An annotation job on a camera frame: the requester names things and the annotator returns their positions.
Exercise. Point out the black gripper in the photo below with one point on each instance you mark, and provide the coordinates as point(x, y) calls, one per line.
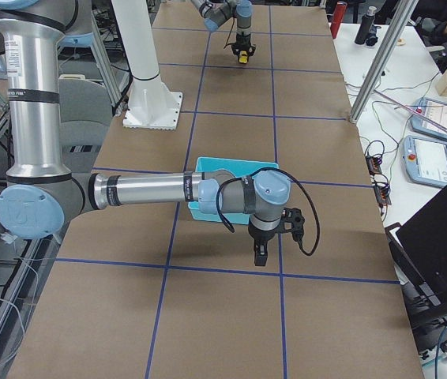
point(261, 236)
point(242, 40)

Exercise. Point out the yellow beetle toy car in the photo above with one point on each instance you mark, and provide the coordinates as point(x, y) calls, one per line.
point(243, 57)

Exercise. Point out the robot arm grey silver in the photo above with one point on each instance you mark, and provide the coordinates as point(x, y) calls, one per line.
point(51, 181)
point(216, 15)

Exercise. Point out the light blue plastic bin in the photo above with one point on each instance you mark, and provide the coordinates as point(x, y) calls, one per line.
point(237, 167)

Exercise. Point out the red cylinder bottle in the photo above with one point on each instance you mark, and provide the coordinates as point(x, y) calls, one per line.
point(337, 17)

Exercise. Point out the black bottle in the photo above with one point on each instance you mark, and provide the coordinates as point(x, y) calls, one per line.
point(367, 33)

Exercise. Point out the grey office chair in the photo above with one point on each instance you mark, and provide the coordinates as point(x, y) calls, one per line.
point(86, 114)

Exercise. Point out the black laptop computer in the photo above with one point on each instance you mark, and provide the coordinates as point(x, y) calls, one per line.
point(421, 253)

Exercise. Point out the lower teach pendant tablet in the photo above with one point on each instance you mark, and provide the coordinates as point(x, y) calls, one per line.
point(425, 160)

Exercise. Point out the teach pendant tablet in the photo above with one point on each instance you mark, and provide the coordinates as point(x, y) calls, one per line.
point(434, 110)
point(425, 160)

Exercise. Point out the upper teach pendant tablet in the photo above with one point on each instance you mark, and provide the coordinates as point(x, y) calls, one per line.
point(434, 110)

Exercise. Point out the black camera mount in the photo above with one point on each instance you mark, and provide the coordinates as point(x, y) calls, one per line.
point(294, 221)

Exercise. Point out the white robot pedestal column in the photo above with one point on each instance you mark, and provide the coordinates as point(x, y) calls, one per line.
point(151, 104)

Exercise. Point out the aluminium frame post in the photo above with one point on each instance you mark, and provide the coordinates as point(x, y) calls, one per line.
point(402, 15)

